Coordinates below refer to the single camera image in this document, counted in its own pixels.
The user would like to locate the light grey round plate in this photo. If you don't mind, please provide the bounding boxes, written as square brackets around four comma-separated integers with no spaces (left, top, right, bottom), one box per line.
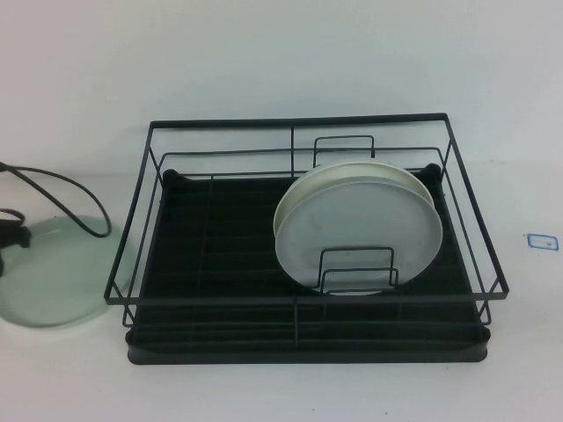
[274,175,444,295]

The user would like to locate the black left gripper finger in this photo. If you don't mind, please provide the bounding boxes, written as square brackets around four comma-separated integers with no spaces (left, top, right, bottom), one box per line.
[0,222,33,250]

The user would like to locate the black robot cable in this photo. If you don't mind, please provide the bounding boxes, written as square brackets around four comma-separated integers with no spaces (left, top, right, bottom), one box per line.
[0,160,112,238]

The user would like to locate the blue outlined white label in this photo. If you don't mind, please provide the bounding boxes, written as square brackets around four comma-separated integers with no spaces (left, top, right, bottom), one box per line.
[525,231,559,251]

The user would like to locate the black plastic drip tray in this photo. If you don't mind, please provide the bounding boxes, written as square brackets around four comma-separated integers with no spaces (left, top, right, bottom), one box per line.
[125,163,492,366]

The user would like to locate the pale green round plate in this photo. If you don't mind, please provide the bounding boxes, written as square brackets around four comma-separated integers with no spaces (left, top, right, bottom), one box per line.
[0,213,129,327]

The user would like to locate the black wire dish rack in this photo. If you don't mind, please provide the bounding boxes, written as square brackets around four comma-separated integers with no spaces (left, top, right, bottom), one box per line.
[103,113,509,346]

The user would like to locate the cream round plate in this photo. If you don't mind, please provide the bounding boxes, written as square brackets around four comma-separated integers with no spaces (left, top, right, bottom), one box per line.
[272,161,436,265]

